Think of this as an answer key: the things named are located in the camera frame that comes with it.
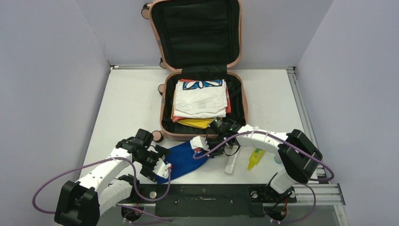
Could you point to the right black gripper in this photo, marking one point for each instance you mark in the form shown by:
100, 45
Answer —
220, 151

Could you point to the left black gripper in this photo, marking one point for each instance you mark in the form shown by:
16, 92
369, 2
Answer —
147, 171

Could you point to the white toothpaste tube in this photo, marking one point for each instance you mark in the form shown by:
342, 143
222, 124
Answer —
232, 153

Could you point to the blue towel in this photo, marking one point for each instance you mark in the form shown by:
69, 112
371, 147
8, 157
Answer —
181, 159

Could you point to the yellow green bottle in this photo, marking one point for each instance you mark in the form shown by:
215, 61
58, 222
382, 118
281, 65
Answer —
255, 158

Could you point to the yellow cloth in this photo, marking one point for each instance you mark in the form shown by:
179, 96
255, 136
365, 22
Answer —
197, 118

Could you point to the red white patterned cloth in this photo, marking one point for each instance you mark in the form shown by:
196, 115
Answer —
229, 103

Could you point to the small white teal bottle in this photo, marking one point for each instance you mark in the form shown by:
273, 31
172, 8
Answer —
277, 159

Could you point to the white shirt blue print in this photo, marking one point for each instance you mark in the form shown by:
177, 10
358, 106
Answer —
201, 98

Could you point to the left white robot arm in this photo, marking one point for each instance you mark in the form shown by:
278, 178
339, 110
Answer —
81, 203

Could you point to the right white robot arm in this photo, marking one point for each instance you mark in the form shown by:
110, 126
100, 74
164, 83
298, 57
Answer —
298, 155

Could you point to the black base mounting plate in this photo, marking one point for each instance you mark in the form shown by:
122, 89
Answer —
212, 200

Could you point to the pink open suitcase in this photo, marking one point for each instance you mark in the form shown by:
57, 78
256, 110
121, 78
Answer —
198, 40

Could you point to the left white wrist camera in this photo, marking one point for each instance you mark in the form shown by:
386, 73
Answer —
161, 168

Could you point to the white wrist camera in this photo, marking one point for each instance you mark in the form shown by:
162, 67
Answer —
199, 143
161, 168

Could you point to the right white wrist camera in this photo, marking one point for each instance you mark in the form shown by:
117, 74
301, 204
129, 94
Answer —
199, 143

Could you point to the aluminium frame rail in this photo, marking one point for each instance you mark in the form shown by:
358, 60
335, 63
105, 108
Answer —
132, 101

